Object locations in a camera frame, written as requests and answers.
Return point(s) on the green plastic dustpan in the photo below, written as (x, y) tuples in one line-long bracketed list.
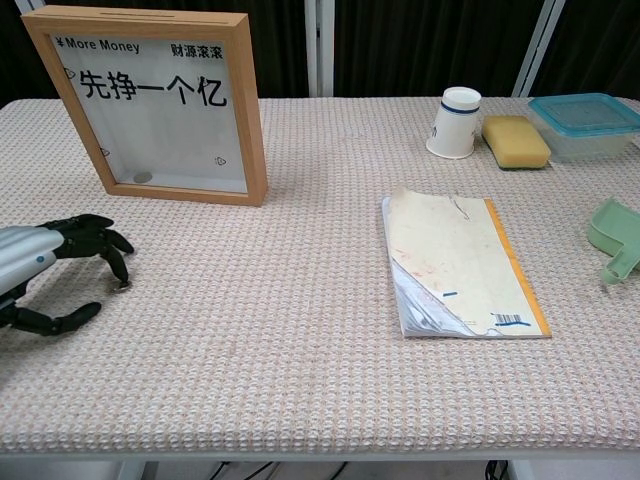
[(612, 225)]

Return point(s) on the beige woven tablecloth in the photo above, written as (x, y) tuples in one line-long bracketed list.
[(250, 325)]

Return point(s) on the yellow sponge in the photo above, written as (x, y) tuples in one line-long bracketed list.
[(515, 142)]

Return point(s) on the white paper cup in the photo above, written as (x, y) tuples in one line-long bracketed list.
[(452, 127)]

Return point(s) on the small coin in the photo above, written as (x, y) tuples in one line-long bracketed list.
[(144, 177)]

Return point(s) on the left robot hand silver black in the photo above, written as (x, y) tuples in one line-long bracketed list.
[(30, 255)]

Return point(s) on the worn book yellow spine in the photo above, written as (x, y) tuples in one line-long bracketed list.
[(450, 260)]

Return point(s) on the wooden coin box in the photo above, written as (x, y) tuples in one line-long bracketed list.
[(250, 125)]

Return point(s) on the aluminium frame post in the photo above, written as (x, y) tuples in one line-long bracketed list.
[(320, 50), (537, 50)]

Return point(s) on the blue lidded plastic container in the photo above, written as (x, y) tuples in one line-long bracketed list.
[(582, 120)]

